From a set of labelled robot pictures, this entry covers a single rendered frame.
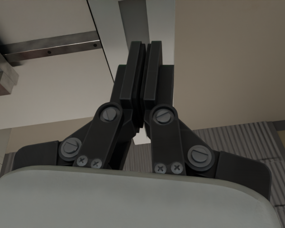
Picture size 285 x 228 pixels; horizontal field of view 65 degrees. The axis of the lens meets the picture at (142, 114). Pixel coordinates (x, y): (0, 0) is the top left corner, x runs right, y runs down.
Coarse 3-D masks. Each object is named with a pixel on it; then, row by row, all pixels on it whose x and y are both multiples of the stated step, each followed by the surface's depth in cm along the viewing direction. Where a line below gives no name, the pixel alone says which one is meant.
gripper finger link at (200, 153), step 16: (160, 48) 11; (160, 64) 12; (144, 80) 10; (160, 80) 11; (144, 96) 10; (160, 96) 11; (144, 112) 11; (192, 144) 9; (192, 160) 9; (208, 160) 9
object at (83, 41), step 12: (60, 36) 43; (72, 36) 42; (84, 36) 42; (96, 36) 42; (0, 48) 43; (12, 48) 42; (24, 48) 42; (36, 48) 42; (48, 48) 42; (60, 48) 42; (72, 48) 42; (84, 48) 42; (96, 48) 43; (12, 60) 43
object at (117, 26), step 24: (96, 0) 24; (120, 0) 24; (144, 0) 25; (168, 0) 24; (96, 24) 26; (120, 24) 26; (144, 24) 27; (168, 24) 27; (120, 48) 29; (168, 48) 30
